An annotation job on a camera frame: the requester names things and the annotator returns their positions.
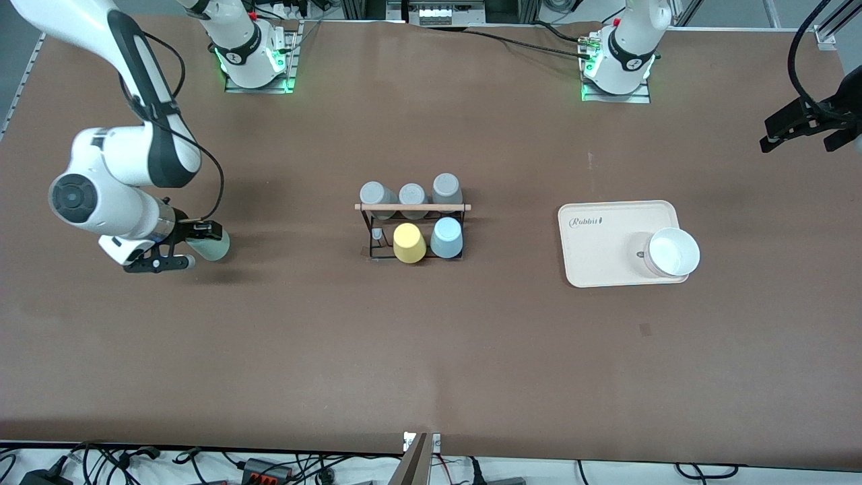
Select mint green plastic cup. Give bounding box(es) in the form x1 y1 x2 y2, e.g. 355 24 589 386
185 228 231 262

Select light blue plastic cup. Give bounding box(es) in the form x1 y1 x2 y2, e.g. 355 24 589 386
430 216 465 260

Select white bowl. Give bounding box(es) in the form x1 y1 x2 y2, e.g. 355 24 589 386
643 227 701 278

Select grey plastic cup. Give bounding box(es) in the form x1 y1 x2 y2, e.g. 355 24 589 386
431 173 464 215
360 181 399 220
399 183 429 220

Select yellow plastic cup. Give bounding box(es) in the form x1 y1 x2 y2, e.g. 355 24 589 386
393 223 428 264

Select cream plastic tray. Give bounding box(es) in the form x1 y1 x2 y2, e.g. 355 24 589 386
558 200 691 288

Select black box orange connectors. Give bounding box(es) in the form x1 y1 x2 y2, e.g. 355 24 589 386
241 458 294 485

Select black power adapter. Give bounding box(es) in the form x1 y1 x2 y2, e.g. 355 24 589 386
20 467 73 485

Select white power strip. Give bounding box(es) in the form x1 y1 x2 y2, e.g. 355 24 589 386
407 0 487 26

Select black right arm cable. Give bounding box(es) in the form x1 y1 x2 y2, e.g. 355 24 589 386
121 30 226 224

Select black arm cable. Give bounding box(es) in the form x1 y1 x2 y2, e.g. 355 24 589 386
121 30 226 224
787 0 844 123

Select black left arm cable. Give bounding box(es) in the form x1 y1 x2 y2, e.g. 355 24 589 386
787 0 844 123

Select aluminium frame profile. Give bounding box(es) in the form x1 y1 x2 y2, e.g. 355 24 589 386
673 0 708 28

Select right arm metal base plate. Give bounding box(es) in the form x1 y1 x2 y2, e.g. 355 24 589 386
224 20 301 94

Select black wire cup rack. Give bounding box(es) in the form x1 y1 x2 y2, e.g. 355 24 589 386
355 201 472 262

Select aluminium table edge rail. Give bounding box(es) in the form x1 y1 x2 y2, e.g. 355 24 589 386
0 34 45 139

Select tangled black floor cable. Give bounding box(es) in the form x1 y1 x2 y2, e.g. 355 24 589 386
67 441 162 485

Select short black table cable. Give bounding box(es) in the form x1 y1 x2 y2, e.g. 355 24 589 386
532 22 595 44

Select long black table cable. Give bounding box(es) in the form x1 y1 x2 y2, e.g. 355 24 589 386
431 26 592 60

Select grey metal camera post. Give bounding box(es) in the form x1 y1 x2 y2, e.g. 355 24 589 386
387 432 432 485

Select looped black floor cable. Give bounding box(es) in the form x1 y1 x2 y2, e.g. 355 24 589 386
673 462 741 480

